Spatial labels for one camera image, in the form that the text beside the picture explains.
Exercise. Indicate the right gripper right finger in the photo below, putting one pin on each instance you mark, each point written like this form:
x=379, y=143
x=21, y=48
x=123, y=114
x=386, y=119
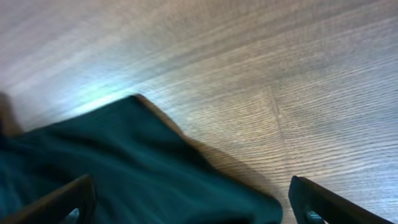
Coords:
x=313, y=204

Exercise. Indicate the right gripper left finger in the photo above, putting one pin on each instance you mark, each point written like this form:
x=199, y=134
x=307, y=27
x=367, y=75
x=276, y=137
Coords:
x=75, y=202

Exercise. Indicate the blue t-shirt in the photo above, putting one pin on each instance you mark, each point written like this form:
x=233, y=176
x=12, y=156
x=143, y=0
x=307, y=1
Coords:
x=143, y=171

